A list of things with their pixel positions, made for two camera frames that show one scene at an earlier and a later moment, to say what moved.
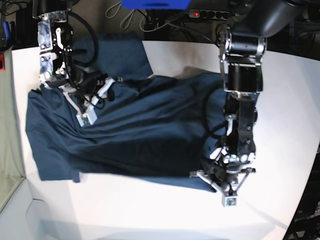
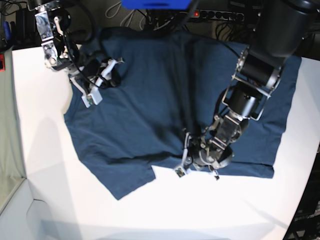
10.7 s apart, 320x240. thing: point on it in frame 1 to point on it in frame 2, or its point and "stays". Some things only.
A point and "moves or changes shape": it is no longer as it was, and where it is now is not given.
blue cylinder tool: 6,29 stays
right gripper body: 224,174 to 214,156
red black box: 2,62 stays
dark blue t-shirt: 153,128 moves or changes shape
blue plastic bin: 156,4 stays
